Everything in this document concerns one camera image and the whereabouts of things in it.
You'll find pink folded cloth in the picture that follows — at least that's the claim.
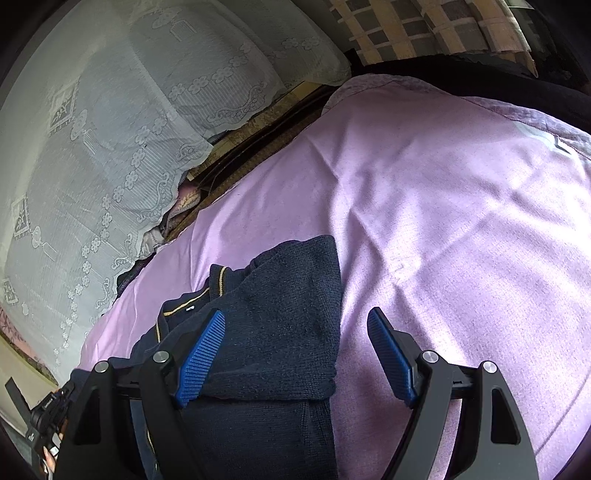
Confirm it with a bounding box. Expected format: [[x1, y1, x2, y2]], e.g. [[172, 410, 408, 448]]
[[139, 182, 201, 257]]

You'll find beige grey checked blanket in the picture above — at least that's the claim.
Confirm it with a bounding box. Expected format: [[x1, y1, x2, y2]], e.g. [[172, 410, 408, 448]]
[[330, 0, 539, 77]]

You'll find navy knit sweater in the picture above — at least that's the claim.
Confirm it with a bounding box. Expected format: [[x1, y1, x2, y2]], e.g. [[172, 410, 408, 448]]
[[124, 234, 345, 480]]

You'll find dark cloth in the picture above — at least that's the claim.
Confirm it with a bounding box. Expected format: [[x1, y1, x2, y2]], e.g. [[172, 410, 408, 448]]
[[346, 48, 591, 139]]

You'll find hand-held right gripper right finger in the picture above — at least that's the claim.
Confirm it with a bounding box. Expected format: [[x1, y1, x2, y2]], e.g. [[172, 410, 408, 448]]
[[367, 307, 541, 480]]

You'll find lilac bed sheet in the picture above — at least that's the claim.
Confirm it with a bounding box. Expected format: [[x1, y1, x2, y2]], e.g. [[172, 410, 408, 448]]
[[76, 74, 591, 480]]

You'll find white lace cover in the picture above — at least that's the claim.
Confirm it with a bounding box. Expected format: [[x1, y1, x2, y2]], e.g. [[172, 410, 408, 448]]
[[127, 0, 354, 134], [0, 0, 218, 386]]

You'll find woven straw mat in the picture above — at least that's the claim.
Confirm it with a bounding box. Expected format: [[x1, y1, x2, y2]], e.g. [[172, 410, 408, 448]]
[[164, 80, 342, 243]]

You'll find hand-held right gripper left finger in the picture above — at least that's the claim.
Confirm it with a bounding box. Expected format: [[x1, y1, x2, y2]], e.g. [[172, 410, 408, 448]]
[[54, 309, 227, 480]]

